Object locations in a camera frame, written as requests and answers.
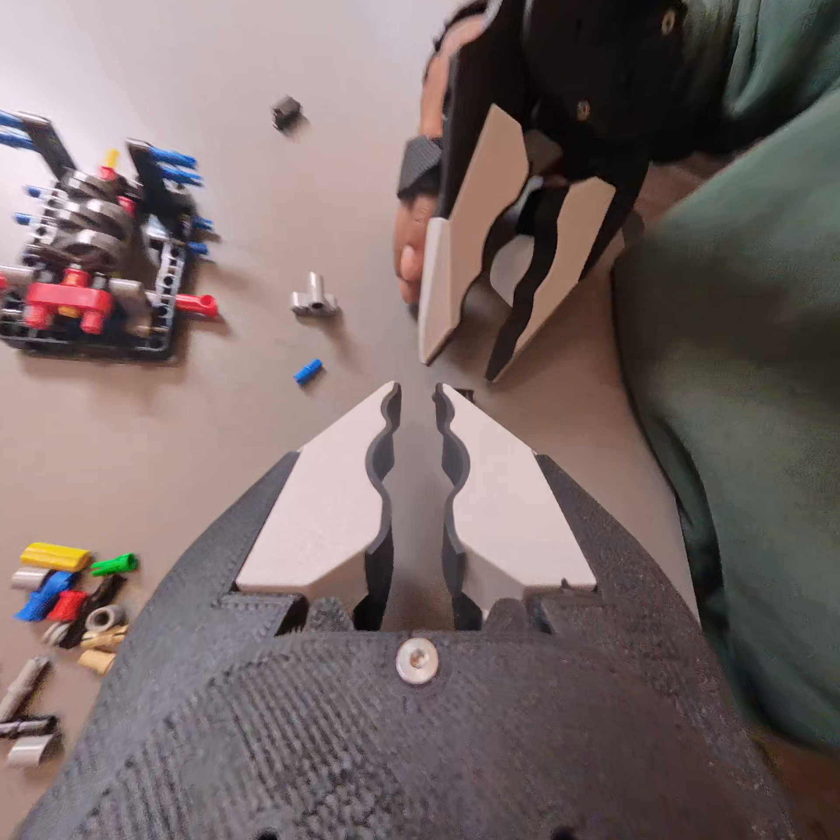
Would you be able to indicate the green garment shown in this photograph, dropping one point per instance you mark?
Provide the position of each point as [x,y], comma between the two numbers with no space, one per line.
[754,394]

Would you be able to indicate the pile of loose lego pieces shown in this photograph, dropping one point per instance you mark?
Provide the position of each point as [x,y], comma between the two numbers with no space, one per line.
[59,604]

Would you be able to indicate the grey lego connector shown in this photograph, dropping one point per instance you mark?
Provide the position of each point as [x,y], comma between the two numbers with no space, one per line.
[313,298]

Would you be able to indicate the small black lego piece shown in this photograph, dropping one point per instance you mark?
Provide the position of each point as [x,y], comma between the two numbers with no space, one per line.
[287,113]

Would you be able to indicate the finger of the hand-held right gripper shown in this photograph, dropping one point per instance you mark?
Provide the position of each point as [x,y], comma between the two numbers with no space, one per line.
[574,243]
[476,210]

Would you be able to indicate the person's right hand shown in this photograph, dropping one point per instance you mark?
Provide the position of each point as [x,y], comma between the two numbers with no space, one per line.
[413,249]

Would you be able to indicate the blue lego pin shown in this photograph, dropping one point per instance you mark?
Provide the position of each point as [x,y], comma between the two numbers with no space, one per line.
[307,371]

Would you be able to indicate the person's right forearm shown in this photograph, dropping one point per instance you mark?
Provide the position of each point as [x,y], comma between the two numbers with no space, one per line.
[781,52]

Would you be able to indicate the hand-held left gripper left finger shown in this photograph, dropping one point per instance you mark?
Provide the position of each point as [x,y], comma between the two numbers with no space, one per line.
[321,518]

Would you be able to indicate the partly built lego model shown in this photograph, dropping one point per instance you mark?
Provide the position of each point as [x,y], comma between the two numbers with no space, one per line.
[92,243]

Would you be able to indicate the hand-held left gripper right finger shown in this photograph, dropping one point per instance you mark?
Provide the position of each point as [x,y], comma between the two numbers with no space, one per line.
[512,518]

